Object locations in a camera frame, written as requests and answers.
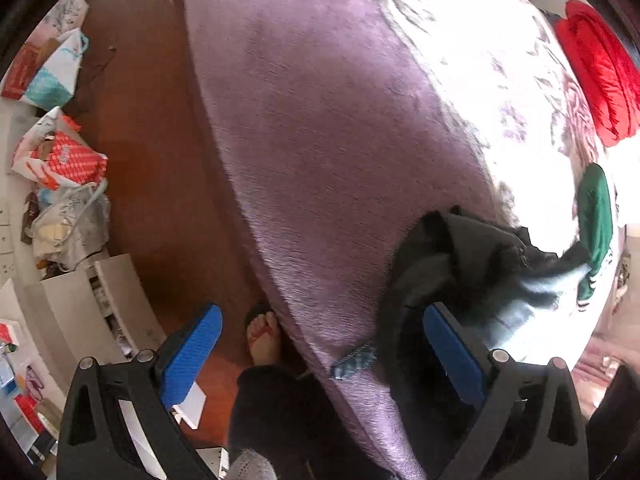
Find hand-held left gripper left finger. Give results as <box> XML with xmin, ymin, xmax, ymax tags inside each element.
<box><xmin>56</xmin><ymin>303</ymin><xmax>224</xmax><ymax>480</ymax></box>

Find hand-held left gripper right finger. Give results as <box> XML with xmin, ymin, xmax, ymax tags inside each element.
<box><xmin>423</xmin><ymin>302</ymin><xmax>590</xmax><ymax>480</ymax></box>

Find black leather jacket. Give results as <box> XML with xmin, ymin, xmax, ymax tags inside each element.
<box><xmin>376</xmin><ymin>205</ymin><xmax>593</xmax><ymax>480</ymax></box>

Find person's left foot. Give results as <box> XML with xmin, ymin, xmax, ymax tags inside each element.
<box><xmin>245</xmin><ymin>305</ymin><xmax>284</xmax><ymax>367</ymax></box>

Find small blue patterned item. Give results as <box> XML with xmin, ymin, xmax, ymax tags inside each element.
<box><xmin>330</xmin><ymin>340</ymin><xmax>376</xmax><ymax>380</ymax></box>

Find person's dark trousers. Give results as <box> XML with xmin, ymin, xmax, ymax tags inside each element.
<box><xmin>227</xmin><ymin>364</ymin><xmax>381</xmax><ymax>480</ymax></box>

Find white drawer unit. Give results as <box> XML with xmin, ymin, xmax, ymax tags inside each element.
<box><xmin>25</xmin><ymin>252</ymin><xmax>167</xmax><ymax>387</ymax></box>

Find person's grey knit sweater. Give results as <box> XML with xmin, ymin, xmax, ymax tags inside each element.
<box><xmin>227</xmin><ymin>449</ymin><xmax>278</xmax><ymax>480</ymax></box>

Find white plastic bag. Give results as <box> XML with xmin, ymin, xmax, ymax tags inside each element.
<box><xmin>25</xmin><ymin>182</ymin><xmax>112</xmax><ymax>272</ymax></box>

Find green garment with white stripes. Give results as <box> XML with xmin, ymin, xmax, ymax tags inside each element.
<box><xmin>575</xmin><ymin>162</ymin><xmax>615</xmax><ymax>313</ymax></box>

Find red and white patterned bag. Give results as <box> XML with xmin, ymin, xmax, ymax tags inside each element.
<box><xmin>12</xmin><ymin>107</ymin><xmax>109</xmax><ymax>192</ymax></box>

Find purple floral blanket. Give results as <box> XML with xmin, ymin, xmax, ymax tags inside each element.
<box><xmin>175</xmin><ymin>0</ymin><xmax>621</xmax><ymax>480</ymax></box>

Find teal and white bag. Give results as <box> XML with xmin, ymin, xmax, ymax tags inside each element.
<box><xmin>22</xmin><ymin>27</ymin><xmax>90</xmax><ymax>111</ymax></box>

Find red duvet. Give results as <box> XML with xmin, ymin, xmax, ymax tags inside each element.
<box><xmin>554</xmin><ymin>0</ymin><xmax>640</xmax><ymax>148</ymax></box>

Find red flat box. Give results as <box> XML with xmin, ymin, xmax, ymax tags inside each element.
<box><xmin>0</xmin><ymin>42</ymin><xmax>45</xmax><ymax>101</ymax></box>

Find floral fabric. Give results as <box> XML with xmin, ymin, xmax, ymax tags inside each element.
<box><xmin>37</xmin><ymin>0</ymin><xmax>91</xmax><ymax>41</ymax></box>

